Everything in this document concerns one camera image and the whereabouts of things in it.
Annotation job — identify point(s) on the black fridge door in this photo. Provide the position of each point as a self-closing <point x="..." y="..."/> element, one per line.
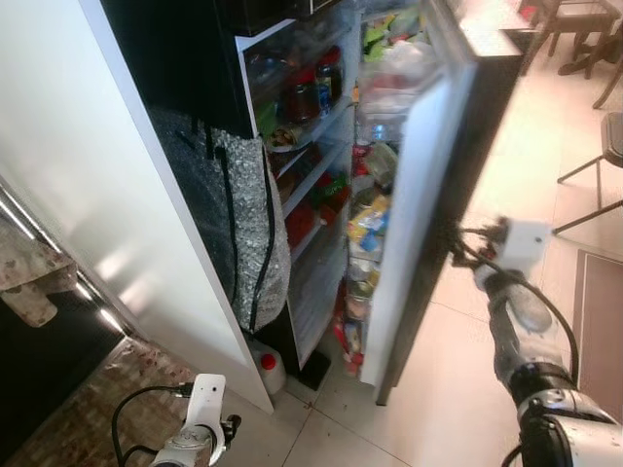
<point x="419" y="195"/>

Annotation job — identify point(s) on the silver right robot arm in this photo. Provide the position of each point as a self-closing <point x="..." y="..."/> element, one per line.
<point x="531" y="321"/>

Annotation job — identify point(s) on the black fridge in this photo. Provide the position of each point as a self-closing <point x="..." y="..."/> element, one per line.
<point x="165" y="58"/>

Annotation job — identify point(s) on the white jug with red cap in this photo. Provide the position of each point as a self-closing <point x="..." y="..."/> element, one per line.
<point x="268" y="368"/>

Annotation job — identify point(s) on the yellow blue snack packet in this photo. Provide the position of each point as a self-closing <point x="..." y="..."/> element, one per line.
<point x="370" y="224"/>

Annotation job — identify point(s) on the grey metal-legged chair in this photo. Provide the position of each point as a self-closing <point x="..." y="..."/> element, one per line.
<point x="613" y="136"/>

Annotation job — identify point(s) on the brown floor mat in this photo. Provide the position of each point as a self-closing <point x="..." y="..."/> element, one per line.
<point x="602" y="370"/>

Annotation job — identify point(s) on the speckled grey hanging bag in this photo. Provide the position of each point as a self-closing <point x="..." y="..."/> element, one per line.
<point x="248" y="224"/>

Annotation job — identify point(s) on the white plate with food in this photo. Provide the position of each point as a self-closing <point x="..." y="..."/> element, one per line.
<point x="282" y="138"/>

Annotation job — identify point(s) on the beige hanging towel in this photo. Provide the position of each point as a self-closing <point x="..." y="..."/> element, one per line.
<point x="29" y="282"/>

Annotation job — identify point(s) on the green plastic container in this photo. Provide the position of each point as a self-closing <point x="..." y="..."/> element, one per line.
<point x="266" y="119"/>

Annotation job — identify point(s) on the dark wooden chair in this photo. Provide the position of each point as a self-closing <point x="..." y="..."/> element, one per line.
<point x="589" y="10"/>

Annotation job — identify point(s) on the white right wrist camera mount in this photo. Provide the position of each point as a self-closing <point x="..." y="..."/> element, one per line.
<point x="526" y="243"/>

